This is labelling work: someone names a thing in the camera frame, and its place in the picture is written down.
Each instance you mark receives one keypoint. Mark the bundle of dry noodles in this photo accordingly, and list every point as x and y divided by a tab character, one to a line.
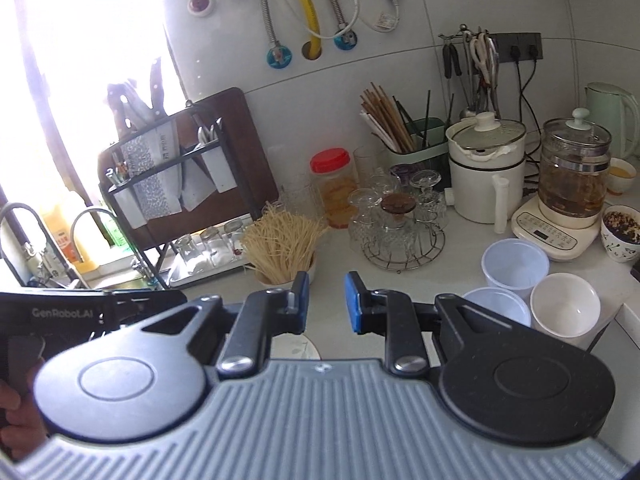
282	240

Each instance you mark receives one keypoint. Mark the white kettle heating base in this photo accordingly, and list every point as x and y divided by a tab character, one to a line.
540	240

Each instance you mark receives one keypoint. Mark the person's left hand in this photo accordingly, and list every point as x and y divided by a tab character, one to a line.
22	415

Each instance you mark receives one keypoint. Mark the white electric cooking pot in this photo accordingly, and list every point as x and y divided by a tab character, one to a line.
480	185

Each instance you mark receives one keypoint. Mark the bundle of black chopsticks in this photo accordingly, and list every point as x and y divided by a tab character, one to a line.
427	120

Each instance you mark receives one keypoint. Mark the hanging scissors and utensils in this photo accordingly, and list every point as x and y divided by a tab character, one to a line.
482	55

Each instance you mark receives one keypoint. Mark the patterned blade kitchen knife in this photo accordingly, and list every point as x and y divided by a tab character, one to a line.
150	180

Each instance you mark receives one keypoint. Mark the red pipe cover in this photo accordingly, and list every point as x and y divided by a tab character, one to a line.
201	4

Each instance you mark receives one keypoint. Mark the brown round lid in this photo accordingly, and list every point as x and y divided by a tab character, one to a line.
397	205

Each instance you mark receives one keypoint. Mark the small bowl of yellow liquid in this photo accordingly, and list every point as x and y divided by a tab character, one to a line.
622	182

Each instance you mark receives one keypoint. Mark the white ceramic bowl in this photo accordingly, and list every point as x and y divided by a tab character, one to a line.
565	310

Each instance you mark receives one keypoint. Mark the dark faucet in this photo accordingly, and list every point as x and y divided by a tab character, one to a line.
20	207

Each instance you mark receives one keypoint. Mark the white drip tray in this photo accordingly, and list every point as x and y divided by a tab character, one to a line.
200	272

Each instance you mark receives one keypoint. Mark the translucent plastic bowl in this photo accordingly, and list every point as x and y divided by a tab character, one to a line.
515	265
495	305

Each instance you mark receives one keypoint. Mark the small drinking glass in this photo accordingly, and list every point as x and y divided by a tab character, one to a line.
234	237
187	252
212	245

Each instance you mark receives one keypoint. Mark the glass kettle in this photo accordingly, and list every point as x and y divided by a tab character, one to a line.
575	175

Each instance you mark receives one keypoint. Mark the green chopstick holder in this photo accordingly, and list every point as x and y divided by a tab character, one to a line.
430	135

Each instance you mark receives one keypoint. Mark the white leaf print plate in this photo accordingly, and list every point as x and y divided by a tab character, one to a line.
300	347

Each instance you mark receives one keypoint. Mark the black knife rack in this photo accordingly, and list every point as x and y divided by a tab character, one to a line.
150	267

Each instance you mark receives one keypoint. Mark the pale green kettle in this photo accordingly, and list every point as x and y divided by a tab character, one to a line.
612	115

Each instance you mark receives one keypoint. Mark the plastic jar with red lid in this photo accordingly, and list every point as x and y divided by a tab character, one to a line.
332	160

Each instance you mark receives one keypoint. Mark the brown cutting board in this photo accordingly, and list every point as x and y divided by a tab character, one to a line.
245	160

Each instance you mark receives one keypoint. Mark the patterned cup with dark contents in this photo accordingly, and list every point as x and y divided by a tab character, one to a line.
617	247

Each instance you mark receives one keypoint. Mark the dark wall power strip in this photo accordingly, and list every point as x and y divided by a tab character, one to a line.
520	45

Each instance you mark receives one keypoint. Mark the orange bottle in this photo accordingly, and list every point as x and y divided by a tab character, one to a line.
62	237

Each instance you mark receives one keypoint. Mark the metal hook rail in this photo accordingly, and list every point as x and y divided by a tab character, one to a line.
465	34

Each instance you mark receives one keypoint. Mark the white noodle bowl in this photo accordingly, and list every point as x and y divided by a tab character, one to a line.
267	275

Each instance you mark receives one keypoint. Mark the bundle of wooden chopsticks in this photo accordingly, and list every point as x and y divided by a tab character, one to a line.
387	120

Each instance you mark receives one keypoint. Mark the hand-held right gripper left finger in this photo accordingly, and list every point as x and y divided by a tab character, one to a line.
300	302

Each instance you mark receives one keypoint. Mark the group of cut glass cups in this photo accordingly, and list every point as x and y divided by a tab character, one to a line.
370	220

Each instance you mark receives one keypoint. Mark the green bottle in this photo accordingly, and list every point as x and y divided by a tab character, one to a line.
115	230

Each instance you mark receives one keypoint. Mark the plain blade kitchen knife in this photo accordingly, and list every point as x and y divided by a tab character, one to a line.
192	185
217	170

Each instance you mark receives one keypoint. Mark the clear glass tumbler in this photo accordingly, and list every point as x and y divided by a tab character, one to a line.
367	165
290	180

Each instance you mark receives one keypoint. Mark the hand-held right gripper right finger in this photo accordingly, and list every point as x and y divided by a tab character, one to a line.
353	305

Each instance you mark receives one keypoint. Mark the blue pipe cover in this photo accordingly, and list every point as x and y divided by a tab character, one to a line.
278	56
346	40

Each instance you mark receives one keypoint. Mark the chrome faucet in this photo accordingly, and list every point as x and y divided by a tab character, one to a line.
82	215

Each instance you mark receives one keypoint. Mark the black induction cooktop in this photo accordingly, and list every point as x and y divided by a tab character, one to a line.
635	270

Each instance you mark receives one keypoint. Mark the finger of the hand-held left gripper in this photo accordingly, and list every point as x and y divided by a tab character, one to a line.
145	302

